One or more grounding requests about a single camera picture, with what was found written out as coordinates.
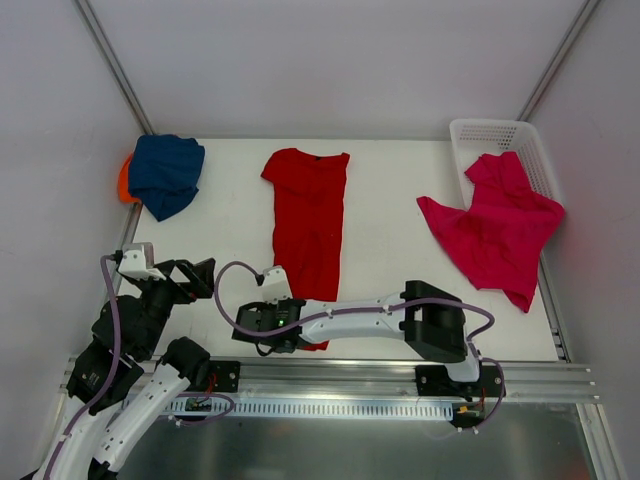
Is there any red t shirt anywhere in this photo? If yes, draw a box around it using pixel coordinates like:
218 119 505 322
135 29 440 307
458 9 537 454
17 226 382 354
259 147 351 352

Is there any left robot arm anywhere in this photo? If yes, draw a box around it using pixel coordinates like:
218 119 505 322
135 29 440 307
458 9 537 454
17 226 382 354
28 250 215 479

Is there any orange t shirt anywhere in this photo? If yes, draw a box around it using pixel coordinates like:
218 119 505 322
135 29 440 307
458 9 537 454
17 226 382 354
117 153 141 204

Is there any blue t shirt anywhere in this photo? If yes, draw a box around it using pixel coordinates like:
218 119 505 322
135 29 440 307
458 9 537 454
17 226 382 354
123 134 206 222

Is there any pink t shirt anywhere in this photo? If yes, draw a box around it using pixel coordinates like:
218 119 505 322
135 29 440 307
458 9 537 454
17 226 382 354
416 152 565 313

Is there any white perforated plastic basket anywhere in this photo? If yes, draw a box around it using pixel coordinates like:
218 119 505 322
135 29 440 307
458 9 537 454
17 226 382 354
449 119 563 208

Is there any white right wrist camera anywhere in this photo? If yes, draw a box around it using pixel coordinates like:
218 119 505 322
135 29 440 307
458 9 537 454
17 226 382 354
257 265 292 304

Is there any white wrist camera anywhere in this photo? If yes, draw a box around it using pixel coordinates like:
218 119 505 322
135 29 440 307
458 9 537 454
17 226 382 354
257 265 292 304
117 242 166 280

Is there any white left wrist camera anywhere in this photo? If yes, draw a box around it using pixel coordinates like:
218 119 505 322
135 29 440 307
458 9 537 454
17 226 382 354
117 242 166 280

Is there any white slotted cable duct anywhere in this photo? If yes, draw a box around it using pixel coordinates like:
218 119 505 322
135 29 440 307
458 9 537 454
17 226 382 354
162 397 454 422

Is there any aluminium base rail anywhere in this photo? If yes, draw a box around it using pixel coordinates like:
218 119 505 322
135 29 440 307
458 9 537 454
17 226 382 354
225 356 602 404

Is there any left aluminium corner post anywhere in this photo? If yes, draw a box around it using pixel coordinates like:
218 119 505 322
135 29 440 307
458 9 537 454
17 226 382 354
71 0 155 134

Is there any aluminium corner post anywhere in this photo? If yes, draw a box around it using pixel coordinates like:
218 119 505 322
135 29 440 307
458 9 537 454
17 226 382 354
516 0 603 122
71 0 155 134

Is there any right aluminium corner post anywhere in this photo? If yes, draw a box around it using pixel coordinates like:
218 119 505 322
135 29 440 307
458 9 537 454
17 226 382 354
516 0 603 122

